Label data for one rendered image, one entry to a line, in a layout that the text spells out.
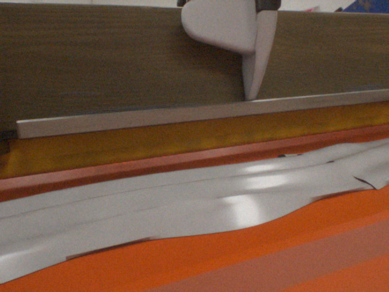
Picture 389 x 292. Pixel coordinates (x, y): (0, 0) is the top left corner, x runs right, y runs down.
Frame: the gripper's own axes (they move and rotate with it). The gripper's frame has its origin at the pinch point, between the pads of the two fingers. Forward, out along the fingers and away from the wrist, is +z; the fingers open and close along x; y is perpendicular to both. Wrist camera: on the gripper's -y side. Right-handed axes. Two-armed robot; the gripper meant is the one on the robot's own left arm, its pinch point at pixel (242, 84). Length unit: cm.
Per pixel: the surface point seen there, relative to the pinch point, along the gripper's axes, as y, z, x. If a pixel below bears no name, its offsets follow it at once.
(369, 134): -12.4, 5.4, 0.8
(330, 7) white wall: -200, -77, -187
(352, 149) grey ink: -3.9, 4.8, 6.3
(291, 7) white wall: -200, -97, -242
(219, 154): 2.5, 5.3, 0.1
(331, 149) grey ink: -2.2, 4.6, 6.4
